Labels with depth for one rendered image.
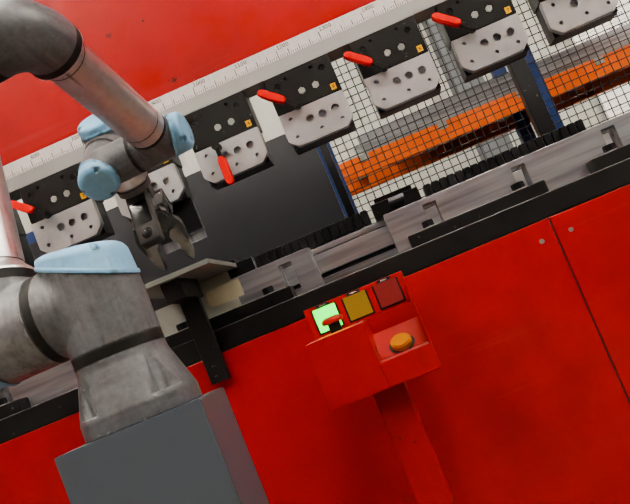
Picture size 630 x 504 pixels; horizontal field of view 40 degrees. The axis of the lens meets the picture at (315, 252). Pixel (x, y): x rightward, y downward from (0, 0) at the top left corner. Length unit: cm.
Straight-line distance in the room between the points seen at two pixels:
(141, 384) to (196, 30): 110
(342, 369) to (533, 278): 46
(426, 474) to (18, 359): 75
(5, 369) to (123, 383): 17
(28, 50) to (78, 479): 59
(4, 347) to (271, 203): 140
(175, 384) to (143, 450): 9
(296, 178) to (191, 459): 150
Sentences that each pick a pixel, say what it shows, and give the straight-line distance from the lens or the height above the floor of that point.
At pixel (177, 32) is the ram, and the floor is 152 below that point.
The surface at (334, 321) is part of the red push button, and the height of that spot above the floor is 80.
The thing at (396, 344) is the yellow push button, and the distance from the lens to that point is 152.
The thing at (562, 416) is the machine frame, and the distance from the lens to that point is 175.
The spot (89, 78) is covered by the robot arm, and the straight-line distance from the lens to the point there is 137.
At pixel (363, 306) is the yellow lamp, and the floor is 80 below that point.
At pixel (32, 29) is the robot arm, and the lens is 128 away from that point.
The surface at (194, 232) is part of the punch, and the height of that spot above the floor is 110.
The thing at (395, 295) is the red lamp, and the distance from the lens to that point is 161.
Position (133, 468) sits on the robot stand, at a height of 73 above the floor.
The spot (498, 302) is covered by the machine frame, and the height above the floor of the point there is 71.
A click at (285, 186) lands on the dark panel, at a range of 240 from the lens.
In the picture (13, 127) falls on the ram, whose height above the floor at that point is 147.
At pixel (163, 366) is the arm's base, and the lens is 105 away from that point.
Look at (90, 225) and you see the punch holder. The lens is 195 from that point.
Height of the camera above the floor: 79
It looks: 5 degrees up
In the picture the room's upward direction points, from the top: 22 degrees counter-clockwise
